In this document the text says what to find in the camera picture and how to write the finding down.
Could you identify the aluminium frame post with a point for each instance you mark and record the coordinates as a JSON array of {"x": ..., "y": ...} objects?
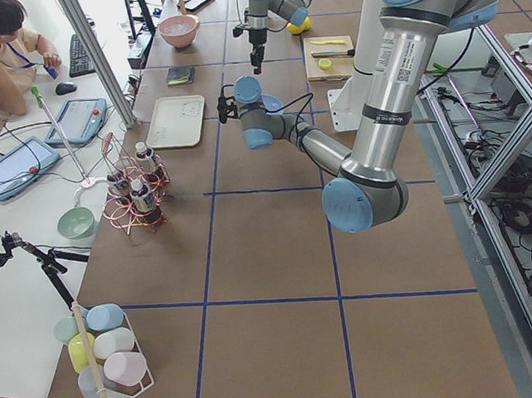
[{"x": 105, "y": 74}]

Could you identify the pink plastic cup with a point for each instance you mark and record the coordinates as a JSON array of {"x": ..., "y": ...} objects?
[{"x": 126, "y": 368}]

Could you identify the blue plate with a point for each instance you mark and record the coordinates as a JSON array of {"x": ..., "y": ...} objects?
[{"x": 272, "y": 105}]

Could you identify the copper wire bottle rack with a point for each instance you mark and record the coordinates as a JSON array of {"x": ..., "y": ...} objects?
[{"x": 121, "y": 212}]

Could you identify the wooden cutting board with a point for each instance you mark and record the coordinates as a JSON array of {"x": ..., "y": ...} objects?
[{"x": 341, "y": 68}]

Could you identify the yellow plastic knife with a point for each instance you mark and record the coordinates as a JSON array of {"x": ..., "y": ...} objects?
[{"x": 328, "y": 42}]

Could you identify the white wire cup rack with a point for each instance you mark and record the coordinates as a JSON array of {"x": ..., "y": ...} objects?
[{"x": 92, "y": 382}]

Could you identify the green bowl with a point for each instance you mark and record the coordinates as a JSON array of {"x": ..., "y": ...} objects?
[{"x": 76, "y": 223}]

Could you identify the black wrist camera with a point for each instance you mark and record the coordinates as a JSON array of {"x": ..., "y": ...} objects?
[
  {"x": 241, "y": 28},
  {"x": 227, "y": 108}
]

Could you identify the cream bear tray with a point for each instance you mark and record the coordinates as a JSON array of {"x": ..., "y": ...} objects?
[{"x": 176, "y": 122}]

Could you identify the blue teach pendant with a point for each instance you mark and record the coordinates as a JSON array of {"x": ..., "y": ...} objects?
[
  {"x": 81, "y": 119},
  {"x": 24, "y": 164}
]

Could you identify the grey folded cloth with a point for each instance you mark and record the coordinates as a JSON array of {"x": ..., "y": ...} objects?
[{"x": 180, "y": 75}]

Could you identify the blue plastic cup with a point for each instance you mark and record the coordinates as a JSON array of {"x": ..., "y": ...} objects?
[{"x": 105, "y": 317}]

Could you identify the black mouse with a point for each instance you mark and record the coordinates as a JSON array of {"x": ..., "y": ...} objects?
[{"x": 64, "y": 88}]

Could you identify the steel cylinder tool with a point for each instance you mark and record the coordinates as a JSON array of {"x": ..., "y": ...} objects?
[{"x": 347, "y": 53}]

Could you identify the white plastic cup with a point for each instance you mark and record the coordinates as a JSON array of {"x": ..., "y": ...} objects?
[{"x": 117, "y": 340}]

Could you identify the yellow lemon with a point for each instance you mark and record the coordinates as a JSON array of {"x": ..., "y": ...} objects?
[
  {"x": 308, "y": 23},
  {"x": 294, "y": 29}
]

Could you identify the black keyboard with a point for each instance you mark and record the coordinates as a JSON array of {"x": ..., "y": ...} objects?
[{"x": 80, "y": 63}]

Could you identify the pink bowl with ice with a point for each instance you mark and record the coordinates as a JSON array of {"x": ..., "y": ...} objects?
[{"x": 179, "y": 31}]

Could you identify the lemon half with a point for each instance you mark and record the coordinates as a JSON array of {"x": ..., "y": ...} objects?
[{"x": 325, "y": 64}]

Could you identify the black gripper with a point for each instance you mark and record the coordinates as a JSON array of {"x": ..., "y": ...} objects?
[{"x": 257, "y": 37}]

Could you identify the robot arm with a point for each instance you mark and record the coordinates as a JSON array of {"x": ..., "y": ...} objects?
[
  {"x": 293, "y": 11},
  {"x": 398, "y": 36}
]

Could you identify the yellow plastic cup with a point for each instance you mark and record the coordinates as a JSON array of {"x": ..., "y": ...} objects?
[{"x": 77, "y": 354}]

